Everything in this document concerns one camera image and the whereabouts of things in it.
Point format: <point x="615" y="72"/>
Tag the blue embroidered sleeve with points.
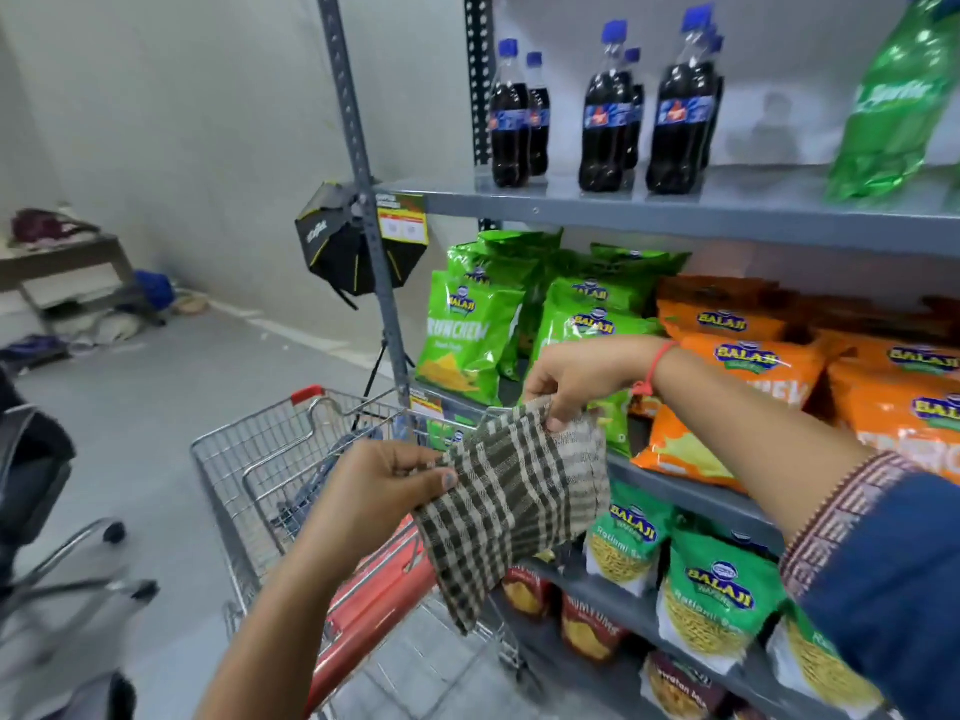
<point x="885" y="577"/>

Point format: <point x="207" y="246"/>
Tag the pile of green snack packets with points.
<point x="465" y="337"/>

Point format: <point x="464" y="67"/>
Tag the green soda bottle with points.
<point x="885" y="119"/>

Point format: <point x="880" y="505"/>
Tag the pile of clothes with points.
<point x="105" y="326"/>

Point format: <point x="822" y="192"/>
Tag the green and white snack packet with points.
<point x="626" y="539"/>
<point x="817" y="667"/>
<point x="712" y="599"/>

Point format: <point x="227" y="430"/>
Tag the person's left thumb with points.
<point x="439" y="483"/>

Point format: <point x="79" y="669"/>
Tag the yellow shelf label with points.
<point x="401" y="221"/>
<point x="426" y="406"/>

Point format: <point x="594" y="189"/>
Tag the person's left forearm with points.
<point x="277" y="637"/>

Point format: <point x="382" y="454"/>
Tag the person's right thumb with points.
<point x="538" y="383"/>

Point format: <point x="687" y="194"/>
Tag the grey metal shelf rack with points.
<point x="675" y="209"/>

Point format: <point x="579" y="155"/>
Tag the black softbox light on stand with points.
<point x="337" y="247"/>

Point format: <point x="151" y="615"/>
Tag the person's right forearm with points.
<point x="750" y="434"/>

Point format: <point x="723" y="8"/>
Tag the red and yellow snack packet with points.
<point x="589" y="629"/>
<point x="525" y="592"/>
<point x="675" y="693"/>

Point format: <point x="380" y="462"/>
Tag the blue bag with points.
<point x="154" y="290"/>

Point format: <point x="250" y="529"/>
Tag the checked brown and cream cloth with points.
<point x="510" y="502"/>

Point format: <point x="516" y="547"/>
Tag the pile of orange snack packets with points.
<point x="900" y="419"/>

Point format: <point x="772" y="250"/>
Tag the maroon bag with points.
<point x="41" y="226"/>

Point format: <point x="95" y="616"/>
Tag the row of cola bottles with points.
<point x="675" y="127"/>

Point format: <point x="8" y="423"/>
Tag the person's left hand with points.
<point x="360" y="509"/>

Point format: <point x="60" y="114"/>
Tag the black office chair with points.
<point x="37" y="472"/>

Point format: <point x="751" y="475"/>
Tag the low grey table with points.
<point x="67" y="254"/>

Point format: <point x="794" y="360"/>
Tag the person's right hand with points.
<point x="592" y="374"/>

